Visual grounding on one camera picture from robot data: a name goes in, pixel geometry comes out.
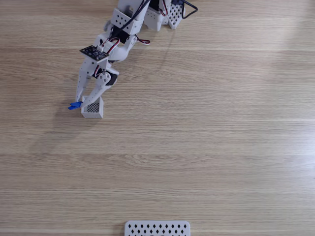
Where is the black camera circuit board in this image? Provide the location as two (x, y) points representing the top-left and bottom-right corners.
(79, 45), (110, 61)

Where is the blue peg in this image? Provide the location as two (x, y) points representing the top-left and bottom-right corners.
(67, 101), (83, 111)

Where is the red white black servo wire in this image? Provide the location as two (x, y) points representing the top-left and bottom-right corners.
(99, 36), (122, 54)

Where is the white perforated plate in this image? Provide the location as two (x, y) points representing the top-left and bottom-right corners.
(124, 220), (191, 236)

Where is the small white mesh-bottom crate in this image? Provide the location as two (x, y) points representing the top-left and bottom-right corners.
(81, 95), (104, 119)

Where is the black cable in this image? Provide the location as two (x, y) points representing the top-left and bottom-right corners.
(122, 0), (199, 30)

